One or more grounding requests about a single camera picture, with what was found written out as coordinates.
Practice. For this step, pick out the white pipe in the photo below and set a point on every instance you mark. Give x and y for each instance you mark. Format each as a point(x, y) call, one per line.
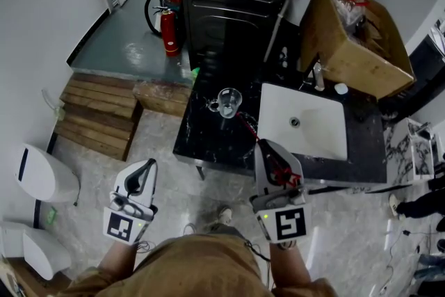
point(276, 30)

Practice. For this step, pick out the white bin with black slot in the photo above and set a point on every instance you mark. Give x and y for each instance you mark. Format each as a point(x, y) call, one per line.
point(41, 174)

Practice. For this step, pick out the white marble cabinet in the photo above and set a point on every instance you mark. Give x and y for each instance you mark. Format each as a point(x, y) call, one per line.
point(406, 153)

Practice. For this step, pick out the white sink basin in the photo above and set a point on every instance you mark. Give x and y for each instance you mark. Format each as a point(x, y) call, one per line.
point(320, 135)

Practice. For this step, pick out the person's brown clothing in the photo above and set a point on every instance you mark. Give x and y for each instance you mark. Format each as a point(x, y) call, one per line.
point(198, 267)

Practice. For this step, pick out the clear plastic tube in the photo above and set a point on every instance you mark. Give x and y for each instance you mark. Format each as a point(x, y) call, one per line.
point(48, 101)

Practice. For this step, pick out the small green packet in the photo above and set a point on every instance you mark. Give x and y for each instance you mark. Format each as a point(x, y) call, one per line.
point(51, 217)

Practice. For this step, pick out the black marble vanity table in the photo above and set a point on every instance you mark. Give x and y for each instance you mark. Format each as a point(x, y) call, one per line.
point(215, 142)

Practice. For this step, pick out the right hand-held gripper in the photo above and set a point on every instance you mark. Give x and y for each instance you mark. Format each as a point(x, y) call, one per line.
point(290, 224)

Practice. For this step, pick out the large cardboard box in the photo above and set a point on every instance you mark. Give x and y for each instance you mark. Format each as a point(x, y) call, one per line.
point(354, 69)

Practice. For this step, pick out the person's left forearm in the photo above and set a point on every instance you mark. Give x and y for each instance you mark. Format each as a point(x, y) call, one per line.
point(116, 257)

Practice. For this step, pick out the black power adapter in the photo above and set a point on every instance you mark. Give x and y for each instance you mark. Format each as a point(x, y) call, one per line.
point(406, 232)

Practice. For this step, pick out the person's right shoe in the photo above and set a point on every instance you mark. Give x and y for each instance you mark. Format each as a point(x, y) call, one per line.
point(225, 216)

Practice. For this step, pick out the black ribbed cabinet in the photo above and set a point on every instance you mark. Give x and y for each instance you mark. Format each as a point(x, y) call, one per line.
point(233, 10)

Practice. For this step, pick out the wooden steps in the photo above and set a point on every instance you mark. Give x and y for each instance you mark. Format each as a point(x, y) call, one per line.
point(97, 113)

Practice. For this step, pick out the small white round cap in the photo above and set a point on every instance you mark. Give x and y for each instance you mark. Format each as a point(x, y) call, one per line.
point(341, 88)

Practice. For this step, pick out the red-handled spoon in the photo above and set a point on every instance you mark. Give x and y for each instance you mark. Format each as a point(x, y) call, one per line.
point(248, 127)

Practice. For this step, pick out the person's shoe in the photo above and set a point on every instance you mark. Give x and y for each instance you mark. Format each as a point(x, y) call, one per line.
point(225, 216)
point(190, 230)
point(394, 207)

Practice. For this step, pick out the clear plastic bag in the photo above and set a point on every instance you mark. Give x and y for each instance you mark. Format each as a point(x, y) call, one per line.
point(347, 12)

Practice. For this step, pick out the person's right forearm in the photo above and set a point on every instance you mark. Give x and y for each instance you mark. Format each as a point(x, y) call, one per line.
point(288, 267)

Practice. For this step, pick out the person's left shoe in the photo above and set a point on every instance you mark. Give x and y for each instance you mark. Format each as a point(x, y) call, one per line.
point(190, 230)

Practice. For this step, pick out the green bottle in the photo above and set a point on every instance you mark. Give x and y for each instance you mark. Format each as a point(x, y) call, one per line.
point(195, 74)

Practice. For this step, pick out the wooden block step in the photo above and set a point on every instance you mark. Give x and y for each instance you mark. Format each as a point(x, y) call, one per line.
point(161, 97)

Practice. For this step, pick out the metal faucet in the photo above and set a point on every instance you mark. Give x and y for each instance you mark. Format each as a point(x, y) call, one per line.
point(318, 76)

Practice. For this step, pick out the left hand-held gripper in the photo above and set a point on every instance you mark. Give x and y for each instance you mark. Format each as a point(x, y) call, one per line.
point(117, 226)

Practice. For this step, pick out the clear glass mug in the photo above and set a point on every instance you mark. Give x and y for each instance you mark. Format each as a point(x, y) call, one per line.
point(227, 111)

